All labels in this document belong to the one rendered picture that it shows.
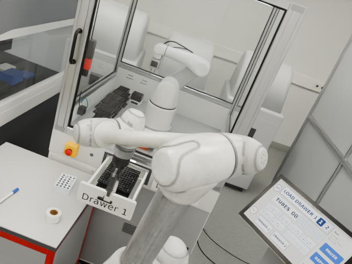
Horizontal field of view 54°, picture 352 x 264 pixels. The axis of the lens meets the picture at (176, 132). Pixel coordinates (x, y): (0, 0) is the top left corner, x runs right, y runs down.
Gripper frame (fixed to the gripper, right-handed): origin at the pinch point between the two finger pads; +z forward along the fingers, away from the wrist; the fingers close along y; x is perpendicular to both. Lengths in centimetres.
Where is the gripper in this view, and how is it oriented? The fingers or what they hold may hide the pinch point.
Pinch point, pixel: (110, 191)
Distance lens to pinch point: 159.8
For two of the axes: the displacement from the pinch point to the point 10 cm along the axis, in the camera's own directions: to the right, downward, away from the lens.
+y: 1.7, -4.0, 9.0
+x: -9.3, -3.7, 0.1
